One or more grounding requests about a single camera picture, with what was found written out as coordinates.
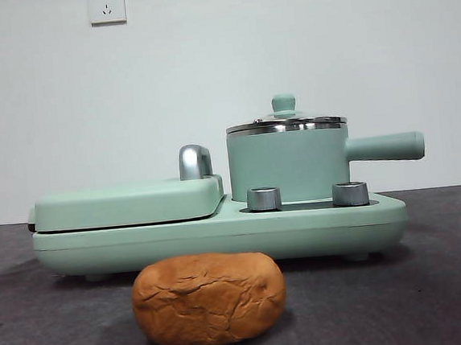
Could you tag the glass pot lid green knob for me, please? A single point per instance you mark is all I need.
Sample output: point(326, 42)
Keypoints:
point(284, 103)

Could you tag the brown potato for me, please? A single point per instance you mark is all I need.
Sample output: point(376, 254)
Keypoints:
point(209, 303)

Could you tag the mint green steamer pot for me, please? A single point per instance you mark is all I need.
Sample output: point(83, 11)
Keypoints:
point(286, 159)

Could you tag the silver control knob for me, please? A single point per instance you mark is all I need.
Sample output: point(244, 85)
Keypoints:
point(350, 195)
point(263, 200)

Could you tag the mint green griddle cover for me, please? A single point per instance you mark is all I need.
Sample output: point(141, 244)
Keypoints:
point(120, 204)

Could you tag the mint green breakfast maker base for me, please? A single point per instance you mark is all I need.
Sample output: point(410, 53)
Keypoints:
point(140, 245)

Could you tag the white wall socket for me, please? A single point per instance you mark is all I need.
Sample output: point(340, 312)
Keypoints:
point(106, 7)

